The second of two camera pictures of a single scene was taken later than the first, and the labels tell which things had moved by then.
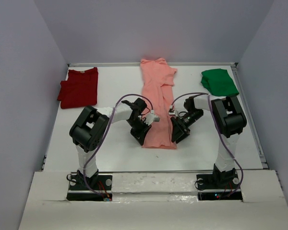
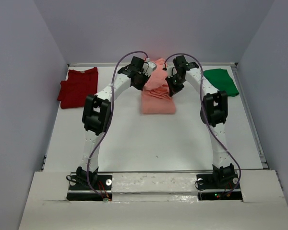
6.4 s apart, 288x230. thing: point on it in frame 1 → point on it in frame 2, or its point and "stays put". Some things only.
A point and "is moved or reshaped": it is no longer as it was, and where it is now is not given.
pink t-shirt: [157, 84] is moved or reshaped
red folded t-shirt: [80, 89] stays put
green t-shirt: [219, 82] stays put
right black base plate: [219, 187] stays put
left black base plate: [97, 188] stays put
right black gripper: [180, 131] → [173, 89]
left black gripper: [140, 135] → [146, 79]
